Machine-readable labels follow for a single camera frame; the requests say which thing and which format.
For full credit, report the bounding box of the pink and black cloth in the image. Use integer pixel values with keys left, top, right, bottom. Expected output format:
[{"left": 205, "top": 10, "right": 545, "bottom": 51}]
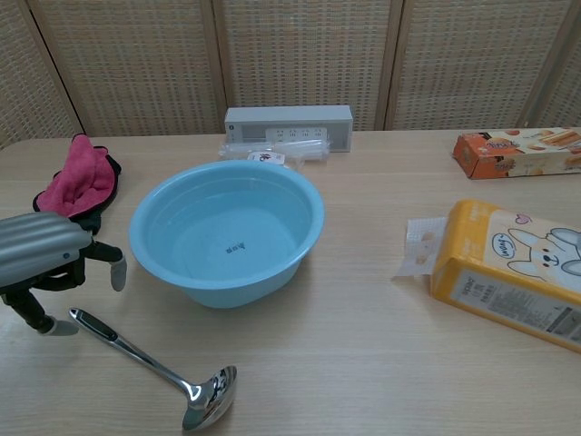
[{"left": 32, "top": 134, "right": 123, "bottom": 236}]

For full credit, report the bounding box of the white power strip box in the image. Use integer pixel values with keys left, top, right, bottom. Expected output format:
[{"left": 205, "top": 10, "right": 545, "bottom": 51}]
[{"left": 223, "top": 104, "right": 354, "bottom": 154}]

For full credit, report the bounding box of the woven folding screen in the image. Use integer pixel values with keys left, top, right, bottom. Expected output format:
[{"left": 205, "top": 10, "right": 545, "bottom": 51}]
[{"left": 0, "top": 0, "right": 581, "bottom": 151}]

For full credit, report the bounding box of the clear plastic bag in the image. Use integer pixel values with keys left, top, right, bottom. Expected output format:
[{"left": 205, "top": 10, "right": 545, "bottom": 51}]
[{"left": 218, "top": 138, "right": 331, "bottom": 170}]

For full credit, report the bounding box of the stainless steel ladle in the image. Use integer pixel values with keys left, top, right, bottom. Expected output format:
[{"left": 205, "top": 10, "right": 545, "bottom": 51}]
[{"left": 68, "top": 307, "right": 239, "bottom": 432}]

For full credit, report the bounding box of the yellow tissue pack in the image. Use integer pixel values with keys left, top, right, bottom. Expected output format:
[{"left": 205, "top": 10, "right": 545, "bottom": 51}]
[{"left": 391, "top": 198, "right": 581, "bottom": 354}]

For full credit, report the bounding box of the orange biscuit box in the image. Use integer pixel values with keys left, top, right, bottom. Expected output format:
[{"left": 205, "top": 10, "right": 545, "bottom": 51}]
[{"left": 451, "top": 127, "right": 581, "bottom": 181}]

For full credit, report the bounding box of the light blue plastic basin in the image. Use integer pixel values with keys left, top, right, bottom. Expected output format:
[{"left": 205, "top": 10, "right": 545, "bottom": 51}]
[{"left": 128, "top": 159, "right": 326, "bottom": 311}]

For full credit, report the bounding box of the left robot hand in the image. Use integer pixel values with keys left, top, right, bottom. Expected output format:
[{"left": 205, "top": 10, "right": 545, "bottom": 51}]
[{"left": 0, "top": 212, "right": 128, "bottom": 337}]

